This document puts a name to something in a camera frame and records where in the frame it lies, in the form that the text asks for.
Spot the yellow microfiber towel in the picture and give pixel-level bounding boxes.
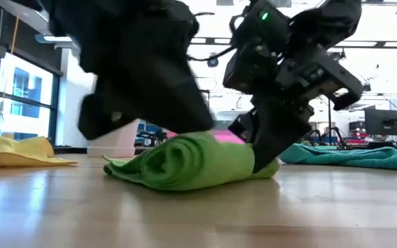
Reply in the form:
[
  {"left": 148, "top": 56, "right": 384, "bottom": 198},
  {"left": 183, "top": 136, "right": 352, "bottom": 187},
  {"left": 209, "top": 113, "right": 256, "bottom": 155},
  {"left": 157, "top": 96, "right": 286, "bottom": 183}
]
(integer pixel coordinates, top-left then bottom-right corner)
[{"left": 0, "top": 134, "right": 79, "bottom": 171}]

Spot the long ceiling light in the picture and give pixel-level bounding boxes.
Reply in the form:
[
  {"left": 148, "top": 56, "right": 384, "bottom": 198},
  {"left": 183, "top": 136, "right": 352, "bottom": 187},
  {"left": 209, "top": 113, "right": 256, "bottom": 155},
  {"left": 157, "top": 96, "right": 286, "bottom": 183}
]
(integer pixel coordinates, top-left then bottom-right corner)
[{"left": 34, "top": 33, "right": 82, "bottom": 44}]

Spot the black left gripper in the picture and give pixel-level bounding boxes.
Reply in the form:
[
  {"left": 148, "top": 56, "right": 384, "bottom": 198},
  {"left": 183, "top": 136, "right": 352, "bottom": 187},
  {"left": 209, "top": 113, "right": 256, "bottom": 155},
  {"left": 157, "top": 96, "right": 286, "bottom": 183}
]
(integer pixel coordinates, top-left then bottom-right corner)
[{"left": 77, "top": 0, "right": 216, "bottom": 141}]

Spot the teal microfiber towel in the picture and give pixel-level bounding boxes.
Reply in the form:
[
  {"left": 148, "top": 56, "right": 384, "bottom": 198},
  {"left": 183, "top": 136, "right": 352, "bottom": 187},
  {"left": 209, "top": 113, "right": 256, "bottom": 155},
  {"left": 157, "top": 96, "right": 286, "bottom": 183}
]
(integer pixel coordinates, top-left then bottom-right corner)
[{"left": 278, "top": 143, "right": 397, "bottom": 172}]

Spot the black background robot rig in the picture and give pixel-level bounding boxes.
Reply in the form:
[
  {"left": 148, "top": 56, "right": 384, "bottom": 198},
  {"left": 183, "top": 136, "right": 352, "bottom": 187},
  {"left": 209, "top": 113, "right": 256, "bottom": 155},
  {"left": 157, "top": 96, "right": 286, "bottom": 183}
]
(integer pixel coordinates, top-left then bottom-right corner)
[{"left": 301, "top": 125, "right": 349, "bottom": 151}]

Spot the black framed window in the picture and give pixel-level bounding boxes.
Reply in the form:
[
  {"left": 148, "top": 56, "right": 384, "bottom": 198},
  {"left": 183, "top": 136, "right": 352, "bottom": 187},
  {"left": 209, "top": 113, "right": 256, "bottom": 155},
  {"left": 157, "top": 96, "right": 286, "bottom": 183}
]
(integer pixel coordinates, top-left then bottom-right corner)
[{"left": 0, "top": 51, "right": 61, "bottom": 145}]

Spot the green microfiber towel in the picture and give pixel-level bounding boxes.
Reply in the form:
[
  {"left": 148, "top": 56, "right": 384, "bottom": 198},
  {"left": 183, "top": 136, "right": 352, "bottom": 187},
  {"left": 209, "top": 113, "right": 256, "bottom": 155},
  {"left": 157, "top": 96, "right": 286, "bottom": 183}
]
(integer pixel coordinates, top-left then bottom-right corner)
[{"left": 102, "top": 131, "right": 281, "bottom": 192}]

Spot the pink plastic basket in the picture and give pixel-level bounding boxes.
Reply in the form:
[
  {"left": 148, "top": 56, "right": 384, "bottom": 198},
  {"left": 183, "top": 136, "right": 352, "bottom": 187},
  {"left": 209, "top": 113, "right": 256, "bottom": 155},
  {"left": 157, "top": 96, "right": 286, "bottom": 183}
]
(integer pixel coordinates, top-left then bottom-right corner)
[{"left": 165, "top": 129, "right": 247, "bottom": 145}]

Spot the black computer monitor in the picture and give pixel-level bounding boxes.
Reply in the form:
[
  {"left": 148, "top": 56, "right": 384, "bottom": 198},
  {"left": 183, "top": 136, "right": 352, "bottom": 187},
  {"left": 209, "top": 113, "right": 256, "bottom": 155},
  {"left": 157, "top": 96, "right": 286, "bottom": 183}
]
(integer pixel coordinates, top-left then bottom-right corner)
[{"left": 363, "top": 108, "right": 397, "bottom": 137}]

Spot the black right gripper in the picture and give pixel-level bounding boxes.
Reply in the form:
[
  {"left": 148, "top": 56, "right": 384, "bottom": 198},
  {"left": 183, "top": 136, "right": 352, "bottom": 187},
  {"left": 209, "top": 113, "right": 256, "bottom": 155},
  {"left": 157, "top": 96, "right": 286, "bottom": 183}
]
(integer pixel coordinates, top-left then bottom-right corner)
[{"left": 227, "top": 43, "right": 365, "bottom": 174}]

